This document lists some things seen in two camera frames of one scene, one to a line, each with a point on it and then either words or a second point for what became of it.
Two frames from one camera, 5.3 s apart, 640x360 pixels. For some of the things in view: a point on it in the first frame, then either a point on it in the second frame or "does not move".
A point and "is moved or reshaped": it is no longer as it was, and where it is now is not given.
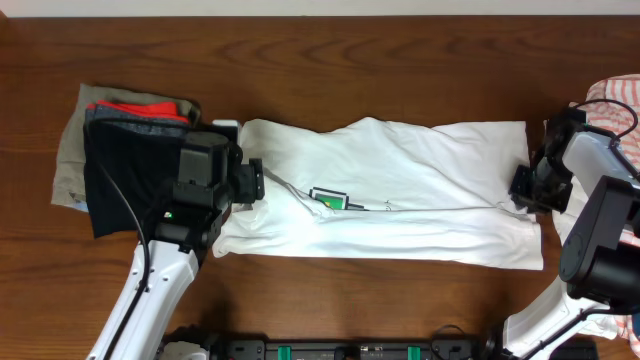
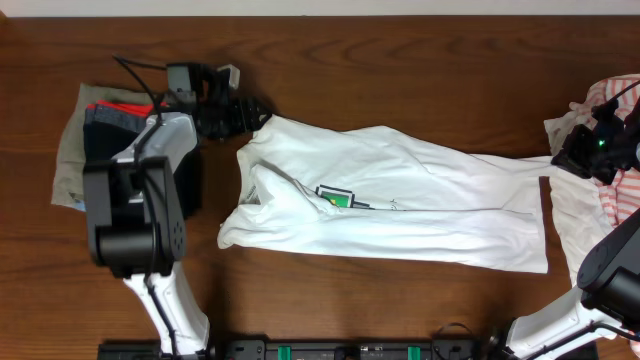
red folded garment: x=159 y=109 does not move
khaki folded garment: x=69 y=182 does not move
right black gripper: x=522 y=199 -> x=571 y=156
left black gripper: x=250 y=183 -> x=240 y=113
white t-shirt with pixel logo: x=374 y=188 is moved or reshaped
